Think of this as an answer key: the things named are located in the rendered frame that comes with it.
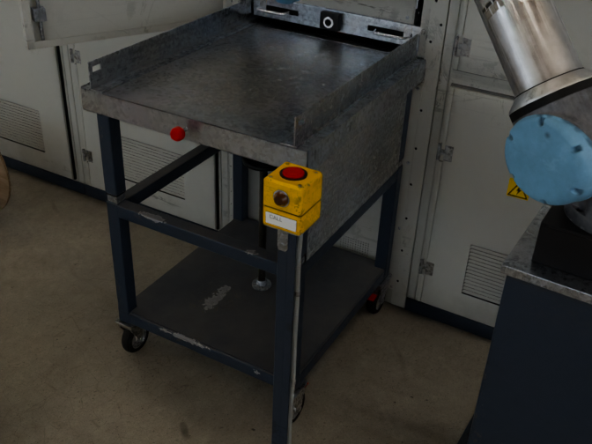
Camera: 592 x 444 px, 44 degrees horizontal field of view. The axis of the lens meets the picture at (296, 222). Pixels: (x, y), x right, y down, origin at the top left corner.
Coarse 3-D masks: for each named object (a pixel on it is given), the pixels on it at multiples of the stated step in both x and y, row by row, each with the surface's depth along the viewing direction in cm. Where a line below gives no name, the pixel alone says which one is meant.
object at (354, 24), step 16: (256, 0) 223; (272, 0) 221; (272, 16) 223; (288, 16) 220; (304, 16) 218; (352, 16) 210; (368, 16) 209; (352, 32) 212; (368, 32) 210; (384, 32) 208; (400, 32) 205; (416, 32) 203
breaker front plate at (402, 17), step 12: (300, 0) 217; (312, 0) 216; (324, 0) 214; (336, 0) 212; (348, 0) 210; (360, 0) 208; (372, 0) 206; (384, 0) 205; (396, 0) 203; (408, 0) 201; (360, 12) 210; (372, 12) 208; (384, 12) 206; (396, 12) 204; (408, 12) 203
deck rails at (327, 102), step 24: (192, 24) 201; (216, 24) 211; (240, 24) 222; (144, 48) 187; (168, 48) 195; (192, 48) 201; (408, 48) 196; (96, 72) 174; (120, 72) 181; (144, 72) 185; (360, 72) 172; (384, 72) 185; (336, 96) 163; (360, 96) 176; (312, 120) 156; (288, 144) 152
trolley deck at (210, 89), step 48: (240, 48) 204; (288, 48) 206; (336, 48) 207; (96, 96) 174; (144, 96) 172; (192, 96) 174; (240, 96) 175; (288, 96) 176; (384, 96) 181; (240, 144) 159; (336, 144) 163
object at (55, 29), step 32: (32, 0) 196; (64, 0) 200; (96, 0) 205; (128, 0) 210; (160, 0) 215; (192, 0) 220; (32, 32) 197; (64, 32) 204; (96, 32) 209; (128, 32) 211
